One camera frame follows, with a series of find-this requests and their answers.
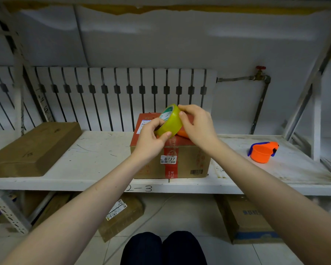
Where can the person's right hand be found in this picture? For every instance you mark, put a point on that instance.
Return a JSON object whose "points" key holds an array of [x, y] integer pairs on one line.
{"points": [[201, 129]]}

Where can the orange plastic piece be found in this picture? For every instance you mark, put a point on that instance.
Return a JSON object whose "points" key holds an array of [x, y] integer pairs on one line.
{"points": [[183, 132]]}

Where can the person's right thumb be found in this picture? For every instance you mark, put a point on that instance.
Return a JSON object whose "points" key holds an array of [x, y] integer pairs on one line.
{"points": [[184, 120]]}

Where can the cardboard box with red tape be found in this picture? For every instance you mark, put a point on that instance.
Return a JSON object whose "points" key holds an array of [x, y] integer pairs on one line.
{"points": [[182, 162]]}

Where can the flat brown cardboard box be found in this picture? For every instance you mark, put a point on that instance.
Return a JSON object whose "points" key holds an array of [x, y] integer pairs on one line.
{"points": [[30, 149]]}

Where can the white radiator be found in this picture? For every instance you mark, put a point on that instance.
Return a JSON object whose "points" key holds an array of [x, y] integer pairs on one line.
{"points": [[110, 99]]}

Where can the person's left hand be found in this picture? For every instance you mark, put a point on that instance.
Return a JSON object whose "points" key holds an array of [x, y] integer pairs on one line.
{"points": [[147, 144]]}

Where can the metal pipe with red valve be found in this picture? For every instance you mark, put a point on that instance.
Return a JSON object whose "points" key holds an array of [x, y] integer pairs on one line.
{"points": [[260, 102]]}

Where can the orange and blue tape dispenser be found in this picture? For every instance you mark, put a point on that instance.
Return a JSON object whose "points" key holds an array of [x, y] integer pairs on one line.
{"points": [[262, 154]]}

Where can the person's right forearm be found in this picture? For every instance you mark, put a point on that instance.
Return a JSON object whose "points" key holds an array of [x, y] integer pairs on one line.
{"points": [[275, 206]]}

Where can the person's right leg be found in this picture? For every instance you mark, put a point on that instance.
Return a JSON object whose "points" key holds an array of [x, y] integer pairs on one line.
{"points": [[183, 248]]}

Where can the person's leg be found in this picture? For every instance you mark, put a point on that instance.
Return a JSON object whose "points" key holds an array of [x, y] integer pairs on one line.
{"points": [[142, 249], [183, 248]]}

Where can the person's left forearm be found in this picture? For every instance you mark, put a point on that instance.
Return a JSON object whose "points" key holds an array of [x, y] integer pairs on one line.
{"points": [[80, 215]]}

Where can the white metal shelf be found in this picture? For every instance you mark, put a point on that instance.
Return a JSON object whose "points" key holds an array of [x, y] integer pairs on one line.
{"points": [[99, 160]]}

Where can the yellow tape roll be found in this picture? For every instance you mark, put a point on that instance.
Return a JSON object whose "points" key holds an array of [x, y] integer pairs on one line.
{"points": [[172, 121]]}

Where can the cardboard box with blue stripe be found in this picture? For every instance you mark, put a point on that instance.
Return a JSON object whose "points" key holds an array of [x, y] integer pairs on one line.
{"points": [[245, 220]]}

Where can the person's left leg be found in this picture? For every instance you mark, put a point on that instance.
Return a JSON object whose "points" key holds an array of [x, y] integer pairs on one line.
{"points": [[142, 249]]}

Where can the person's left thumb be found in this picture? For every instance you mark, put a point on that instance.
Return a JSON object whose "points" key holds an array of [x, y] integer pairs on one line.
{"points": [[164, 137]]}

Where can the cardboard box with white label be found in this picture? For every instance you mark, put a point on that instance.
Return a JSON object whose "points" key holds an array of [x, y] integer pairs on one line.
{"points": [[127, 215]]}

